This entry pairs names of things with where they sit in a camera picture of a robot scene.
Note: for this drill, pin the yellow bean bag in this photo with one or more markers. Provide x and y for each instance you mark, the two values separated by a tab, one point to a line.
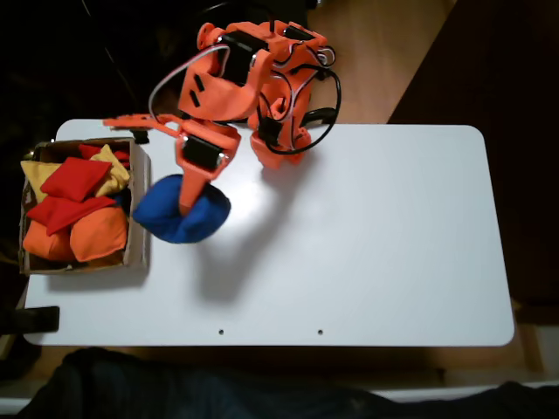
35	174
115	174

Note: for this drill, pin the cardboard box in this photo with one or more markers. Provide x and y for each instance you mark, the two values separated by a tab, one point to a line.
140	253

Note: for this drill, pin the orange bean bag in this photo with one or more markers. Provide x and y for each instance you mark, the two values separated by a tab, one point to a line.
43	242
98	233

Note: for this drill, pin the red bean bag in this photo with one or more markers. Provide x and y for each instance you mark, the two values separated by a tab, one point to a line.
61	214
87	150
74	179

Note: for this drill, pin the black table clamp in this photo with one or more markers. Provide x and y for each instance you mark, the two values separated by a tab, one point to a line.
39	318

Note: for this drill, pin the person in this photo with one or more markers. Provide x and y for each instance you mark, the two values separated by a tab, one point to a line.
174	393

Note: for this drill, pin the orange camera mount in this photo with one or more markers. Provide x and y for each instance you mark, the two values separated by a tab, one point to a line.
144	121

